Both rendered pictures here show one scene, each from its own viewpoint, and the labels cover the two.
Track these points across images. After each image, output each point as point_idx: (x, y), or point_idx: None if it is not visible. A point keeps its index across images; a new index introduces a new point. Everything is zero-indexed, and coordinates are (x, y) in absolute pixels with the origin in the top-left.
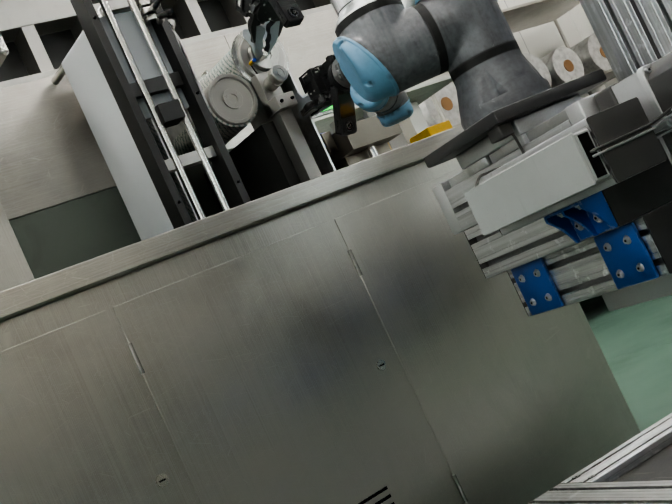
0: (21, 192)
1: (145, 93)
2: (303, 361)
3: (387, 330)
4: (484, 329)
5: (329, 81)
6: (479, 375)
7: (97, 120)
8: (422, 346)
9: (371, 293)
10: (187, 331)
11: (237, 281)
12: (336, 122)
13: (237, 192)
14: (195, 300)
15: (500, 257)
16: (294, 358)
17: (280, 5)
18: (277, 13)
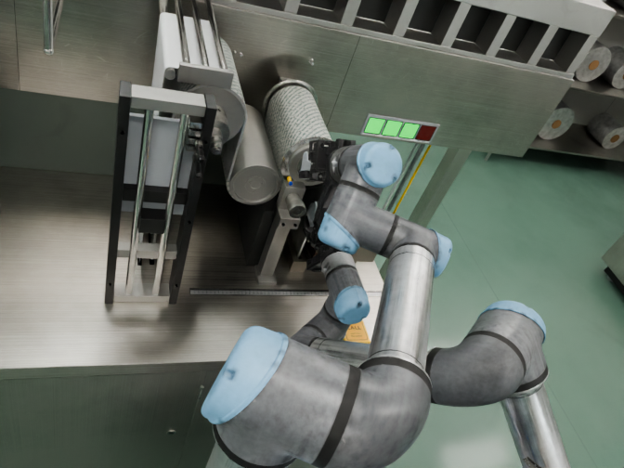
0: (71, 79)
1: (136, 203)
2: (111, 423)
3: (192, 421)
4: None
5: (327, 246)
6: None
7: None
8: (212, 429)
9: (198, 406)
10: (24, 400)
11: (89, 385)
12: (310, 261)
13: (171, 288)
14: (44, 389)
15: None
16: (106, 422)
17: (323, 206)
18: (318, 203)
